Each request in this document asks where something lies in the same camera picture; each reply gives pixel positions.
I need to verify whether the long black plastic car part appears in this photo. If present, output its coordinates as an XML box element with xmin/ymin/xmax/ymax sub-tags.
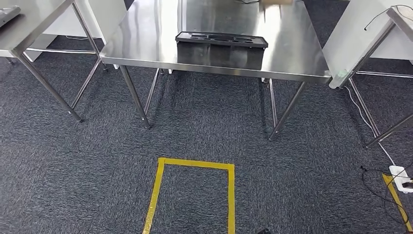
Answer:
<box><xmin>175</xmin><ymin>31</ymin><xmax>269</xmax><ymax>49</ymax></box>

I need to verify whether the steel workbench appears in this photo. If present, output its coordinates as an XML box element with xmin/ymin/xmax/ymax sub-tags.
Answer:
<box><xmin>100</xmin><ymin>0</ymin><xmax>332</xmax><ymax>141</ymax></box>

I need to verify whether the grey metal panel part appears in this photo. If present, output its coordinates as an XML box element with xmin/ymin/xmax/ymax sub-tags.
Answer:
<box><xmin>0</xmin><ymin>5</ymin><xmax>21</xmax><ymax>28</ymax></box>

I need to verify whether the white cabinet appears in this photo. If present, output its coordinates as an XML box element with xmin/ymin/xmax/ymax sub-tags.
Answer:
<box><xmin>25</xmin><ymin>0</ymin><xmax>128</xmax><ymax>70</ymax></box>

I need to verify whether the steel table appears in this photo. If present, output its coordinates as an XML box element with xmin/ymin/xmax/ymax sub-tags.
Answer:
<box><xmin>322</xmin><ymin>0</ymin><xmax>413</xmax><ymax>149</ymax></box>
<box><xmin>0</xmin><ymin>0</ymin><xmax>109</xmax><ymax>123</ymax></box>

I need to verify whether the white power strip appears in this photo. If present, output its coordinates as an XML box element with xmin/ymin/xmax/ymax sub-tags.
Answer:
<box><xmin>389</xmin><ymin>165</ymin><xmax>413</xmax><ymax>194</ymax></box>

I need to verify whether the white floor cable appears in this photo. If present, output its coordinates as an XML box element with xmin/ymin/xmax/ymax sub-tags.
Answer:
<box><xmin>343</xmin><ymin>85</ymin><xmax>397</xmax><ymax>167</ymax></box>

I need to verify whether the black floor cable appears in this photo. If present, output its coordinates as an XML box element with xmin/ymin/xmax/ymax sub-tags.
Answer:
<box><xmin>360</xmin><ymin>160</ymin><xmax>413</xmax><ymax>224</ymax></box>

